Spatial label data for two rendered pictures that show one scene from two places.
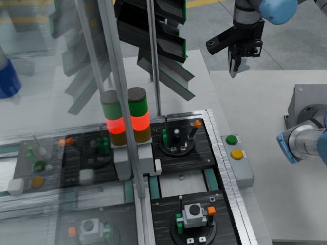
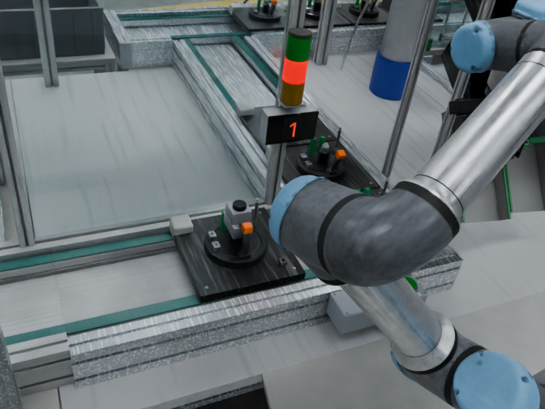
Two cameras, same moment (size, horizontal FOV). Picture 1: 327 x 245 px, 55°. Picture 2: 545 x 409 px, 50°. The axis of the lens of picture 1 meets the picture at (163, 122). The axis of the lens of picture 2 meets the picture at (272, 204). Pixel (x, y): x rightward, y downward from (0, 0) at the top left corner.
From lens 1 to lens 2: 1.00 m
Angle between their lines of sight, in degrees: 49
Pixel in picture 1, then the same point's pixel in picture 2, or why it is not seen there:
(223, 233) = (235, 276)
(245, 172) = (349, 304)
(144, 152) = (272, 110)
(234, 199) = (297, 293)
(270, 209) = (314, 375)
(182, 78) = (495, 207)
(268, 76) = not seen: outside the picture
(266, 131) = not seen: hidden behind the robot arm
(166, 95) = (481, 230)
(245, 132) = not seen: hidden behind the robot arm
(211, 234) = (228, 257)
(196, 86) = (529, 267)
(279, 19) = (457, 56)
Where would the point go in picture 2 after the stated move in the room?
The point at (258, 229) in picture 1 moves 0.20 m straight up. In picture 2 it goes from (273, 356) to (285, 289)
